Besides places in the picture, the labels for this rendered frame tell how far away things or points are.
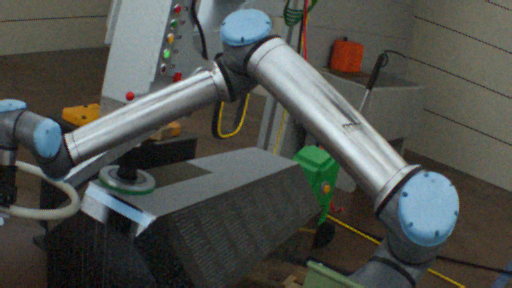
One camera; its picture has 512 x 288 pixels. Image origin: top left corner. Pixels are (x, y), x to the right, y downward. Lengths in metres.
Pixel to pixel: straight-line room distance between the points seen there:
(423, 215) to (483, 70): 5.95
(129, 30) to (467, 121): 5.49
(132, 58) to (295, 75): 0.87
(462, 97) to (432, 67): 0.50
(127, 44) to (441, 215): 1.32
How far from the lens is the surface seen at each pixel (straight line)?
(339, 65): 5.86
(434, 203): 1.41
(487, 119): 7.31
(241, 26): 1.64
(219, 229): 2.51
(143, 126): 1.74
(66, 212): 1.89
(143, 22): 2.29
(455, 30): 7.41
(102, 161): 2.26
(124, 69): 2.34
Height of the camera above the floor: 1.67
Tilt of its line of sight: 15 degrees down
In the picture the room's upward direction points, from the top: 12 degrees clockwise
